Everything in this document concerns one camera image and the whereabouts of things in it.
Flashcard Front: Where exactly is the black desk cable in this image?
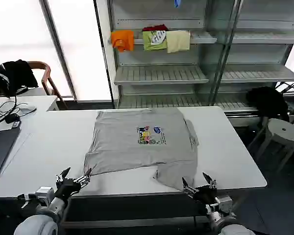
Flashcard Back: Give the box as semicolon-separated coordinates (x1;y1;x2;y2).
0;94;29;125

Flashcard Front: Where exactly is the grey printed t-shirt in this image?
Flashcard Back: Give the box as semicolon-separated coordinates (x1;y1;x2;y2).
84;108;200;190

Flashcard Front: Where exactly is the black power adapter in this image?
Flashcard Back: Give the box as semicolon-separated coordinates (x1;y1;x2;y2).
5;113;20;123

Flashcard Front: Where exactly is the white computer mouse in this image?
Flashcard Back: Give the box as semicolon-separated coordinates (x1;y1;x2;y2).
20;105;37;114

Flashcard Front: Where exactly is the black jacket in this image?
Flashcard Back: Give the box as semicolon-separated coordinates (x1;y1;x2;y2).
0;59;39;97

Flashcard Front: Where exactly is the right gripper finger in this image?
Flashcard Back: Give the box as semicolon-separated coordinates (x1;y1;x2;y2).
202;172;218;189
182;176;197;198

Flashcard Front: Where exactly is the grey window frame post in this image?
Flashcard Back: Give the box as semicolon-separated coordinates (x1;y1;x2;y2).
38;0;78;101

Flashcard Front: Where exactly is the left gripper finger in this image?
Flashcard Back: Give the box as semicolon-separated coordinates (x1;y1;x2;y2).
55;167;72;185
73;167;93;188

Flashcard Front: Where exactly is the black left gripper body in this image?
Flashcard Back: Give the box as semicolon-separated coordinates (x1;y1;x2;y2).
54;178;81;200

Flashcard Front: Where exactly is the dark grey laptop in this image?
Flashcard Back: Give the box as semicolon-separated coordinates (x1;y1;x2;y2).
0;127;22;183

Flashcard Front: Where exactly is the brown wooden chair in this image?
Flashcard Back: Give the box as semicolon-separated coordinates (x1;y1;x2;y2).
26;61;69;110

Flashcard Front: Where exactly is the white round stool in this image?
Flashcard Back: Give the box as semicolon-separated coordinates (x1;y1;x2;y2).
255;117;294;172

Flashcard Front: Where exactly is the grey metal shelf rack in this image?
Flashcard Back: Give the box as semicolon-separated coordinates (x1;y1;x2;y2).
107;0;294;121

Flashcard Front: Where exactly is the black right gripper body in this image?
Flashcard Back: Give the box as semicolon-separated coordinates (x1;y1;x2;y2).
193;185;220;206

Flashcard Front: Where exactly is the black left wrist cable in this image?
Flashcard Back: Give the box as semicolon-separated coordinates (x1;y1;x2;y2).
0;192;30;209

